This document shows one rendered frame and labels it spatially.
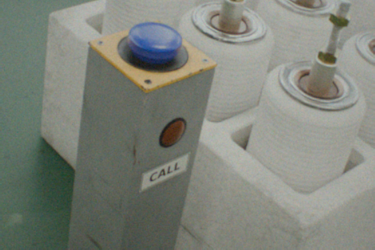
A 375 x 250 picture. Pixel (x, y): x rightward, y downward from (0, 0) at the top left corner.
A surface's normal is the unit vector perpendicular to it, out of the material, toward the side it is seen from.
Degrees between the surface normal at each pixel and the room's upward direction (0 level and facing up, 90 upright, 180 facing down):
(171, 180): 90
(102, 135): 90
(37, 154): 0
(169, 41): 3
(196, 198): 90
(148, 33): 0
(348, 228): 90
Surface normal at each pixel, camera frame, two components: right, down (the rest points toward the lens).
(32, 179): 0.17, -0.79
